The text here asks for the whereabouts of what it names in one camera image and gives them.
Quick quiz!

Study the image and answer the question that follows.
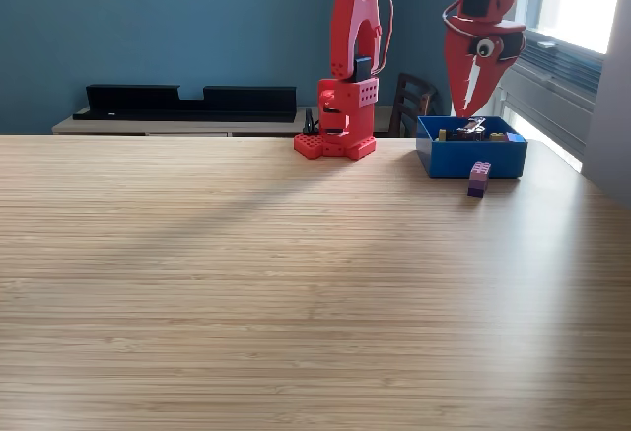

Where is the purple brick stack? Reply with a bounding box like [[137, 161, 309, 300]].
[[466, 160, 492, 199]]

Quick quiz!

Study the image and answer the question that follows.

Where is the grey window heating unit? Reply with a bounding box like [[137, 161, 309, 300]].
[[495, 26, 605, 159]]

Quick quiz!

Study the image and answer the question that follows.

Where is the dark red toy pickup car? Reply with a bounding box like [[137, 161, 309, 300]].
[[454, 116, 488, 143]]

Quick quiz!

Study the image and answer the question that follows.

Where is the bright window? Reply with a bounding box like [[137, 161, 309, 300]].
[[512, 0, 631, 55]]

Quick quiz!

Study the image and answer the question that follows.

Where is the pale wooden sideboard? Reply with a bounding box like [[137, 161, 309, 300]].
[[51, 105, 395, 139]]

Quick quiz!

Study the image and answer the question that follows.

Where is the black long shelf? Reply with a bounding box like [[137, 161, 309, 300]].
[[72, 84, 299, 123]]

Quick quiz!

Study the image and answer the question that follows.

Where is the dark wooden chair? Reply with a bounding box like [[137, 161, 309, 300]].
[[387, 72, 440, 139]]

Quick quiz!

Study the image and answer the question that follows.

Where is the blue plastic box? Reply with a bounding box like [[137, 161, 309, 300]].
[[414, 115, 528, 180]]

